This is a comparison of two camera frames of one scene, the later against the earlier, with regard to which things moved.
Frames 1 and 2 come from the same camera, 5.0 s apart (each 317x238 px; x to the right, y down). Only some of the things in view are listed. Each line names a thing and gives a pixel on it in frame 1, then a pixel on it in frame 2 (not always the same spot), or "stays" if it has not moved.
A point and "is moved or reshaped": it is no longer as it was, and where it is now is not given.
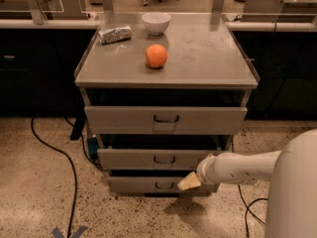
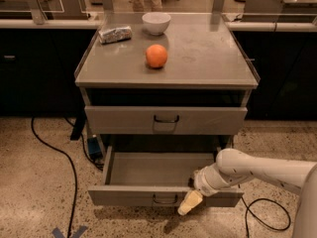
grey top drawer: (162, 120) stays
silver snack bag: (116, 35) stays
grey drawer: (154, 159) is moved or reshaped
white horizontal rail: (265, 27) stays
